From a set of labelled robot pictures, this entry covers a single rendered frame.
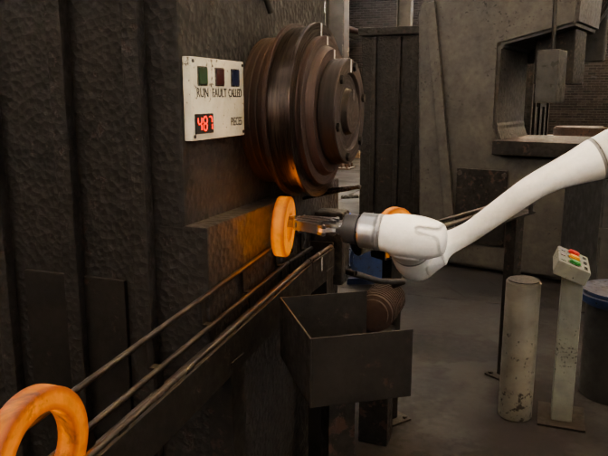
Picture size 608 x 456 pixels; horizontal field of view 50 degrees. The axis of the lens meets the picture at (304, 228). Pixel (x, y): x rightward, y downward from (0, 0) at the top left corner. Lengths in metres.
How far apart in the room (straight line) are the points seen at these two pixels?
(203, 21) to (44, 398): 0.92
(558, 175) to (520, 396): 1.13
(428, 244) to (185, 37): 0.71
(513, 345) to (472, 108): 2.29
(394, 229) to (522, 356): 1.06
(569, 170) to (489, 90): 2.83
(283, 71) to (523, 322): 1.28
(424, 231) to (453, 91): 3.00
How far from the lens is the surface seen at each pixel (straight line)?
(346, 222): 1.59
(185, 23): 1.49
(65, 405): 1.02
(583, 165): 1.62
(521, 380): 2.51
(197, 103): 1.48
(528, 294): 2.40
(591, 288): 2.76
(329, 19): 10.84
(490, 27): 4.43
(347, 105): 1.75
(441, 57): 4.54
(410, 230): 1.54
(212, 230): 1.47
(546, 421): 2.60
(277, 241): 1.61
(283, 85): 1.63
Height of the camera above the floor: 1.15
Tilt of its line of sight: 11 degrees down
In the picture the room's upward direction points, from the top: straight up
